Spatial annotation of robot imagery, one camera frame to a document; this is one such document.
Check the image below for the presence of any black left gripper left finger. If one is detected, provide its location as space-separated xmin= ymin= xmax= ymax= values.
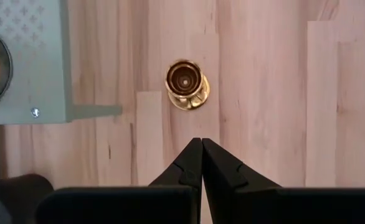
xmin=35 ymin=138 xmax=203 ymax=224

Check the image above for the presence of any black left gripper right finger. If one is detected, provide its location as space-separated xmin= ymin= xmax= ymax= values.
xmin=202 ymin=138 xmax=365 ymax=224

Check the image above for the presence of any medium brass candlestick holder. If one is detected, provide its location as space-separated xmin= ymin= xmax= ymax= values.
xmin=164 ymin=58 xmax=211 ymax=111

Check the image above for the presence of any green perforated metal shelf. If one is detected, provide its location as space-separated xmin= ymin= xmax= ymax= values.
xmin=0 ymin=0 xmax=123 ymax=126

